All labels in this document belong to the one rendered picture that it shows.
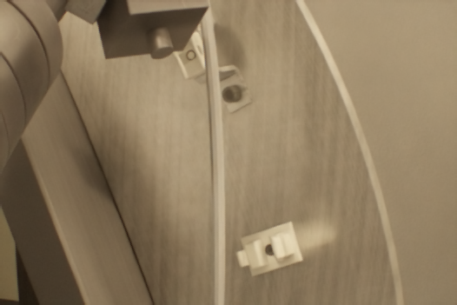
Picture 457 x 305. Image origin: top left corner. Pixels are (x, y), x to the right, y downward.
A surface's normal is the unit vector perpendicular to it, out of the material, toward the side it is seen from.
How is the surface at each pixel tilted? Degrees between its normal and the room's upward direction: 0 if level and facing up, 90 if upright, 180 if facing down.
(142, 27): 140
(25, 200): 90
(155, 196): 90
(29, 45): 80
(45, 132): 57
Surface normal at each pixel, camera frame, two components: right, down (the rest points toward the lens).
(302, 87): -0.47, 0.11
